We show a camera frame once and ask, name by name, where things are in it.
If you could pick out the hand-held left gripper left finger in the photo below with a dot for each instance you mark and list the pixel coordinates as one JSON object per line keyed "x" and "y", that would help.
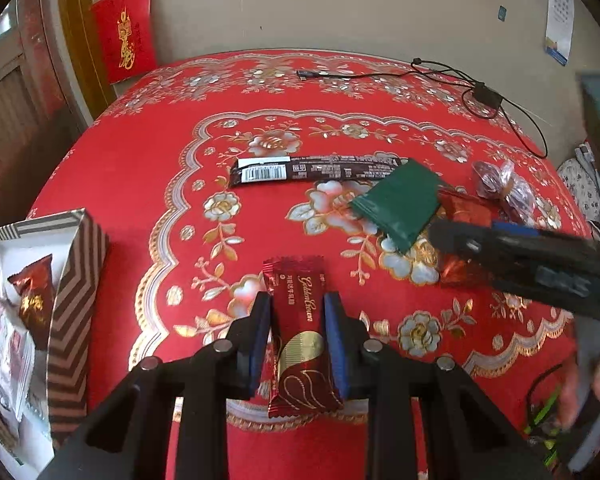
{"x": 260, "y": 345}

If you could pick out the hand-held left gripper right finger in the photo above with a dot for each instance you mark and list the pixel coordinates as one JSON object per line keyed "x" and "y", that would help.
{"x": 335, "y": 345}

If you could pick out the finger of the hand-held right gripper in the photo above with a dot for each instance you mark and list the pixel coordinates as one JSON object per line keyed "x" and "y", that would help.
{"x": 510, "y": 237}
{"x": 555, "y": 282}

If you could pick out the red gold-print chocolate bar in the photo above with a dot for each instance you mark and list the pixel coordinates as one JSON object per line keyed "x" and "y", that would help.
{"x": 300, "y": 350}

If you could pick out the large maroon gold-print snack packet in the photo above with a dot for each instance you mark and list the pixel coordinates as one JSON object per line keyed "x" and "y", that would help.
{"x": 462, "y": 210}

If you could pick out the dark green snack packet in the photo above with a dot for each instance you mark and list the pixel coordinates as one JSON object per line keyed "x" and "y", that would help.
{"x": 400, "y": 205}

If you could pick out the green and black snack packet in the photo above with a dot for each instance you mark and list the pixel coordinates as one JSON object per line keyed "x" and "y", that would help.
{"x": 545, "y": 410}

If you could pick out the striped cardboard box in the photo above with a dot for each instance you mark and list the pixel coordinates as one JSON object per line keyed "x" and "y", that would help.
{"x": 75, "y": 310}

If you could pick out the red-brown gold-print snack packet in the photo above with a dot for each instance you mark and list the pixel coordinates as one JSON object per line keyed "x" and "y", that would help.
{"x": 35, "y": 295}

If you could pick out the snack packets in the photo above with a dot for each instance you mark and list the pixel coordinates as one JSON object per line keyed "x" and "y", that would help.
{"x": 5, "y": 360}

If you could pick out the floral cloth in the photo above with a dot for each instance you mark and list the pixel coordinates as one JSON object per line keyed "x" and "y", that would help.
{"x": 582, "y": 185}

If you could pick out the long dark brown chocolate bar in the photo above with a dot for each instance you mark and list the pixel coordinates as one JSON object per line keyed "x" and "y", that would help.
{"x": 320, "y": 169}

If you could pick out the red floral tablecloth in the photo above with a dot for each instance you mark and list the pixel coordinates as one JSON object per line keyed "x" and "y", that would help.
{"x": 145, "y": 170}

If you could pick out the red paper envelope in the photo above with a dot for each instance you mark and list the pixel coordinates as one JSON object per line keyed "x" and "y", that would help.
{"x": 125, "y": 30}

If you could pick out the wall calendar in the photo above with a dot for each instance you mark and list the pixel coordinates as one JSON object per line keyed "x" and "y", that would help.
{"x": 560, "y": 15}

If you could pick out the small blue wall sticker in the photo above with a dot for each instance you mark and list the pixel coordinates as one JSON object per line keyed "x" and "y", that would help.
{"x": 501, "y": 13}

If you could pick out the wooden door frame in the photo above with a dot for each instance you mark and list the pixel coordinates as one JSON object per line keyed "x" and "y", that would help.
{"x": 80, "y": 35}

